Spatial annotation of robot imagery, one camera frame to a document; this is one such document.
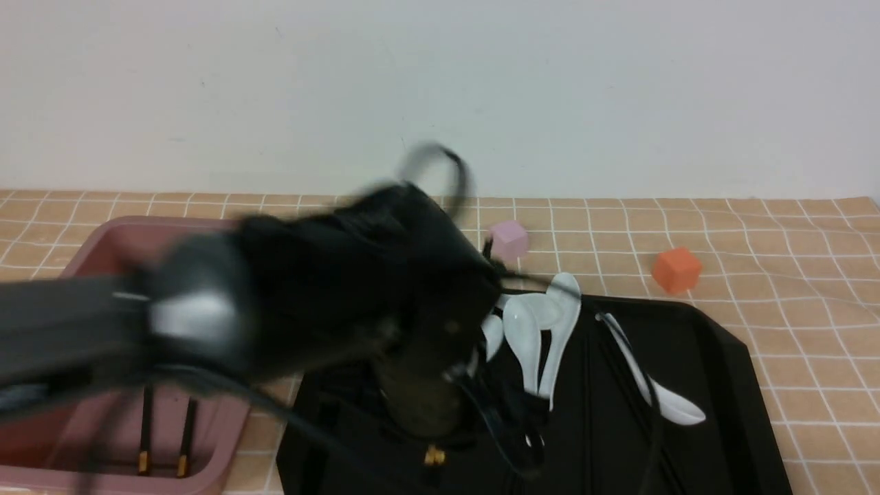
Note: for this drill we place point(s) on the black plastic tray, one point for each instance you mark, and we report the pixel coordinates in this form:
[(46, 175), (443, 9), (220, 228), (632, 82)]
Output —
[(598, 435)]

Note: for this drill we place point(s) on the black chopstick on tray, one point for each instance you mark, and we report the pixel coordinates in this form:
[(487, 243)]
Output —
[(653, 440)]

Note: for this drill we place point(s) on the black chopstick left in bin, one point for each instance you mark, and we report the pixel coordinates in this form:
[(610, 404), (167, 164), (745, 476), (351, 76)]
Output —
[(144, 454)]

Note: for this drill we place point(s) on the white spoon centre upright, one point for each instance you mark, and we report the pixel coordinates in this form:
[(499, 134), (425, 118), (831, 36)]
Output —
[(524, 339)]

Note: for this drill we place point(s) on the black chopstick right in bin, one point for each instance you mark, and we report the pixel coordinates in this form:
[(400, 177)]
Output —
[(187, 439)]

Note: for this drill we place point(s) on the black chopstick gold tip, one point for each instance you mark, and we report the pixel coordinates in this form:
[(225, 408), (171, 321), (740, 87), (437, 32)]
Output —
[(434, 457)]

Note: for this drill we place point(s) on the white spoon back centre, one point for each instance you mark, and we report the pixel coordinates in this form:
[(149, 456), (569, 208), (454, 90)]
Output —
[(546, 311)]

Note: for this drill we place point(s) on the white spoon left upright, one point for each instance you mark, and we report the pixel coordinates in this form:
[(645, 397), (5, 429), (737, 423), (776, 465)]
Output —
[(493, 333)]

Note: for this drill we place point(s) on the white spoon right of centre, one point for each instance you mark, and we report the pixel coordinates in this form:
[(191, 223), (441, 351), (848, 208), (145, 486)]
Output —
[(565, 290)]

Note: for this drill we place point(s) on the white spoon far right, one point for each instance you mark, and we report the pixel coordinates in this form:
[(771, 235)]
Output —
[(670, 405)]

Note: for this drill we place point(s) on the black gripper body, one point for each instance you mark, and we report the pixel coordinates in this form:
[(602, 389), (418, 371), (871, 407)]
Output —
[(414, 296)]

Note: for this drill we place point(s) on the orange foam cube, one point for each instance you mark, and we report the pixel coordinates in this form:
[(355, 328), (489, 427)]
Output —
[(676, 271)]

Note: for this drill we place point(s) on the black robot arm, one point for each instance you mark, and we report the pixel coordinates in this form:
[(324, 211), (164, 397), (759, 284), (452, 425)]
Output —
[(251, 303)]

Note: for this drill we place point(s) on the black chopstick in bin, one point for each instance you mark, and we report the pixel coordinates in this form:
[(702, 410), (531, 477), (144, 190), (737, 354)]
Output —
[(187, 439), (144, 454)]

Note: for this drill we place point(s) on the checkered tan tablecloth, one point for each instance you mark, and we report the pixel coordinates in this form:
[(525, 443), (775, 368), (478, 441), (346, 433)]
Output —
[(796, 281)]

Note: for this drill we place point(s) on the lilac foam cube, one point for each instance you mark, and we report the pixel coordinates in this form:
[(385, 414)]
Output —
[(510, 240)]

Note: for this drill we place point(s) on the white spoon upright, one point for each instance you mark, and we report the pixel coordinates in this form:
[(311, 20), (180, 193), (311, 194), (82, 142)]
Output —
[(524, 339), (493, 333)]

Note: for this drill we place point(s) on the pink plastic bin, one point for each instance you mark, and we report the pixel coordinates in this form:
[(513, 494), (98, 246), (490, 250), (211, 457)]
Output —
[(42, 454)]

